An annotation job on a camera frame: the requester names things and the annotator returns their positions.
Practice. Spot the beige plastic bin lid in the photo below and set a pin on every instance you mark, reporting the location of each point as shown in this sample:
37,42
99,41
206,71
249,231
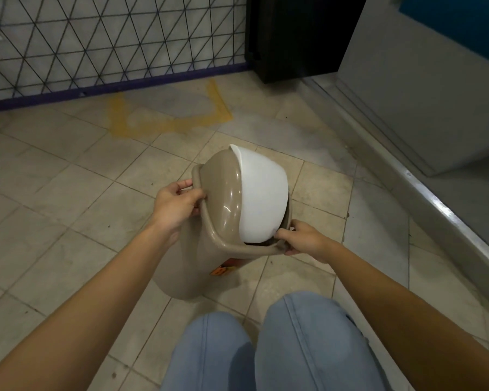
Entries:
222,199

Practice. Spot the person's left fingers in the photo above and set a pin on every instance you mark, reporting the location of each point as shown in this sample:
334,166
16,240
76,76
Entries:
194,195

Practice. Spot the white swing flap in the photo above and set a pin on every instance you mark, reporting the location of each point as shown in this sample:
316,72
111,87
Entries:
263,199

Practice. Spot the orange bin label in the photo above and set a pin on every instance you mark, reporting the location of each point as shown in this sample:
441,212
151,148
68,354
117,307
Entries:
228,267

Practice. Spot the blue panel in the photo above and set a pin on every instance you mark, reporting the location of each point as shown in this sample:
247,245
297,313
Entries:
460,20

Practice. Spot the person's left jeans leg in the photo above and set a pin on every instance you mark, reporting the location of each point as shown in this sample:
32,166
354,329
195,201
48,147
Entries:
210,356

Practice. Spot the beige plastic trash bin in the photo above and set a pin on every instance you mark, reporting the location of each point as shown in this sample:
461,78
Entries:
187,268

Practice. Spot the person's left hand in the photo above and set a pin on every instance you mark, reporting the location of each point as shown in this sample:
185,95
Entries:
171,207

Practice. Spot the person's right jeans leg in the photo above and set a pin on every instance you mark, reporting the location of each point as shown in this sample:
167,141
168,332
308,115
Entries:
313,346

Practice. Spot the grey door panel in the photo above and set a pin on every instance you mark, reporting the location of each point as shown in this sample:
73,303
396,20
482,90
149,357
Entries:
423,97

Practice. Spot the black cabinet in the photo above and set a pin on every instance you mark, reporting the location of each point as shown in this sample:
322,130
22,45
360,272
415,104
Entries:
301,32

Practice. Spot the person's right fingers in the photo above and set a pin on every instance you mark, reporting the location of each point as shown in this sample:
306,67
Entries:
288,236

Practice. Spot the person's left forearm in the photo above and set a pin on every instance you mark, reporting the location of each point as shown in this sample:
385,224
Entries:
89,305

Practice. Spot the person's jeans leg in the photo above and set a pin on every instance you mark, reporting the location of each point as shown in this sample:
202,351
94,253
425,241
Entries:
210,356
313,346

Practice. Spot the grey metal door threshold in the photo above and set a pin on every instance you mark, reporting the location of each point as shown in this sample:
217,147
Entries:
423,199

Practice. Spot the person's right forearm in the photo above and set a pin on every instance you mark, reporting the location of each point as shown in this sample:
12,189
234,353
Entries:
407,317

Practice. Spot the person's right hand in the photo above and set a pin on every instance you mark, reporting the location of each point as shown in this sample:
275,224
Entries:
309,242

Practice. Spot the purple baseboard strip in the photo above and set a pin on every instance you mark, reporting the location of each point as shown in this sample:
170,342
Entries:
118,86

